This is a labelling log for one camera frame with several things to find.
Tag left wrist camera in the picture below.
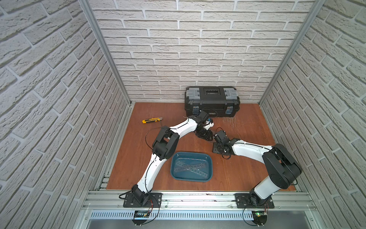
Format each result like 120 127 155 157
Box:
202 117 214 130

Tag teal plastic tray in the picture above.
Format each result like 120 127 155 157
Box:
170 152 213 182

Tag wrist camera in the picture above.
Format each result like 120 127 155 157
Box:
214 130 230 147
202 117 214 130

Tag yellow utility knife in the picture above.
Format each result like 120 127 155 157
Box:
142 117 163 124

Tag right controller board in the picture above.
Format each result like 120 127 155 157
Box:
252 211 267 227

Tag left controller board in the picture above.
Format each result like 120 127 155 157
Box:
132 210 151 226

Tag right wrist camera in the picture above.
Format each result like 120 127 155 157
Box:
214 130 230 147

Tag clear stencil ruler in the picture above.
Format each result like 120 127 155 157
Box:
173 161 201 175
173 161 208 178
173 161 207 172

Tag black plastic toolbox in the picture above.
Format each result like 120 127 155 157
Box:
185 86 240 117

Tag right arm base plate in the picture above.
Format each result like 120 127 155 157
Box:
234 193 275 209

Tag controller board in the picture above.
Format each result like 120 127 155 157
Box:
132 210 151 226
252 211 267 227

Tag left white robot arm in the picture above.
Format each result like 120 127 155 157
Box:
131 111 214 205

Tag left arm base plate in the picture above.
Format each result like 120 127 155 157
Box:
123 192 163 209

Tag aluminium front rail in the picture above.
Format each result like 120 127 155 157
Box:
82 190 317 211

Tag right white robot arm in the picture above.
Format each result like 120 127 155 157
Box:
213 135 303 206

